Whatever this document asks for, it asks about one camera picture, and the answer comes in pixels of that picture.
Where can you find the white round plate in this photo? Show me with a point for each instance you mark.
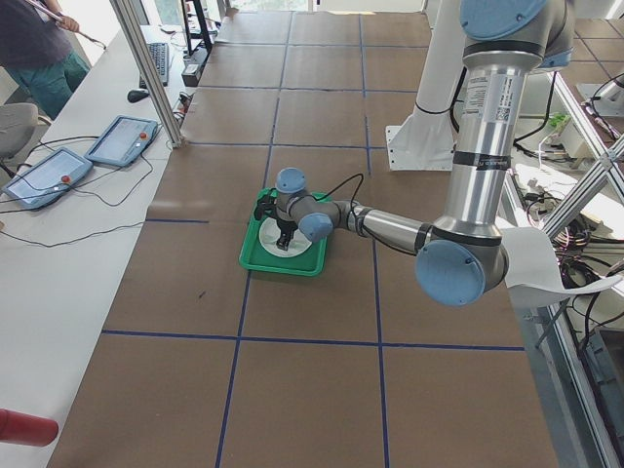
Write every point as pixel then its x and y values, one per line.
pixel 269 233

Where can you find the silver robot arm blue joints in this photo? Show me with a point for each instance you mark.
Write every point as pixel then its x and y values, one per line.
pixel 459 256

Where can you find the blue teach pendant far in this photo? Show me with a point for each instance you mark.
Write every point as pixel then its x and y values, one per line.
pixel 123 141

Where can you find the blue teach pendant near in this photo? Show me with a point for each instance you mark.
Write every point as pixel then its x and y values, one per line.
pixel 43 183

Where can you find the black computer mouse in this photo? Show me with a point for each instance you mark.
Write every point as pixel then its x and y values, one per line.
pixel 136 95

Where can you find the blue teach pendant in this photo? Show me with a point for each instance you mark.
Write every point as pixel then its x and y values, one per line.
pixel 123 141
pixel 43 183

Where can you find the white paper sheet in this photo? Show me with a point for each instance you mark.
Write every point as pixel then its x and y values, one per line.
pixel 533 278

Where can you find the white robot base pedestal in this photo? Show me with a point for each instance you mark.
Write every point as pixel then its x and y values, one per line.
pixel 424 142

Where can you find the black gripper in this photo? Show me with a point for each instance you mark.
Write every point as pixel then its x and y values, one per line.
pixel 284 227

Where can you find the aluminium frame post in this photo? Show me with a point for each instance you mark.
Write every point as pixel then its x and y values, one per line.
pixel 128 20

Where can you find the person in green trousers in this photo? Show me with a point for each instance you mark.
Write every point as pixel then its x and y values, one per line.
pixel 36 53

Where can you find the black keyboard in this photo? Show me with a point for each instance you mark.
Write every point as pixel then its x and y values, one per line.
pixel 160 55

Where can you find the red cylinder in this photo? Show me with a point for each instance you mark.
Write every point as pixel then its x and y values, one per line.
pixel 28 430

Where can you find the green plastic tray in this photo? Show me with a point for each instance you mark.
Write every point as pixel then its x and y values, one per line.
pixel 254 257

